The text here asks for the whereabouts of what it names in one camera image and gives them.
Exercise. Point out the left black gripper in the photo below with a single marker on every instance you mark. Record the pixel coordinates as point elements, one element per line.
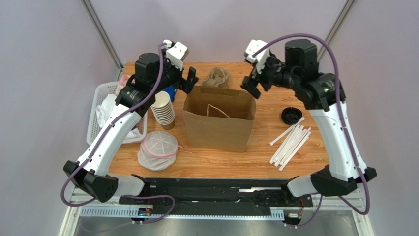
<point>181,83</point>

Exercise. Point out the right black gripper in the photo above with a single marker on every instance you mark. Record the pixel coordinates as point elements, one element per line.
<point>256,77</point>

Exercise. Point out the brown paper bag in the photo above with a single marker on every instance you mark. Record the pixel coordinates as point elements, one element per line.
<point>219,118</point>

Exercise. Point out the bundle of white straws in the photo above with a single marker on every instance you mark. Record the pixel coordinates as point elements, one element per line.
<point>295,137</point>

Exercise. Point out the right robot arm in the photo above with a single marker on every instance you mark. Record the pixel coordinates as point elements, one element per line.
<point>325,101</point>

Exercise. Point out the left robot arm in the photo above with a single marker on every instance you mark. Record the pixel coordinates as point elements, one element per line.
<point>153,73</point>

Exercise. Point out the blue folded cloth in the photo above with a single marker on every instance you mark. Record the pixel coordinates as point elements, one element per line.
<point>171,92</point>

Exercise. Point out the cardboard cup carrier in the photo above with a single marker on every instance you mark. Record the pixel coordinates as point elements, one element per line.
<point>218,77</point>

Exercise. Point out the stack of paper cups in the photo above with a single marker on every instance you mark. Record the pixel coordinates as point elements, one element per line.
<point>163,110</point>

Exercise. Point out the stack of black lids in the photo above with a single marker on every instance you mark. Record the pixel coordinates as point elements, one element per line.
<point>291,115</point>

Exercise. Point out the pink cloth bag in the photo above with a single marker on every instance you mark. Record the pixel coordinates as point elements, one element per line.
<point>122,83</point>

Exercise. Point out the white mesh food cover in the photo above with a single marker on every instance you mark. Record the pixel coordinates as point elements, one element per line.
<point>158,150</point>

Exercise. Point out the white plastic basket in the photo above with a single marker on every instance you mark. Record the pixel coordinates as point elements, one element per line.
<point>100,94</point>

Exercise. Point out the white crumpled cloth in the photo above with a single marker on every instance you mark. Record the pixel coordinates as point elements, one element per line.
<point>103,112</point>

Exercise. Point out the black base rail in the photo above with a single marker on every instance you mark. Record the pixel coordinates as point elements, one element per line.
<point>217,197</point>

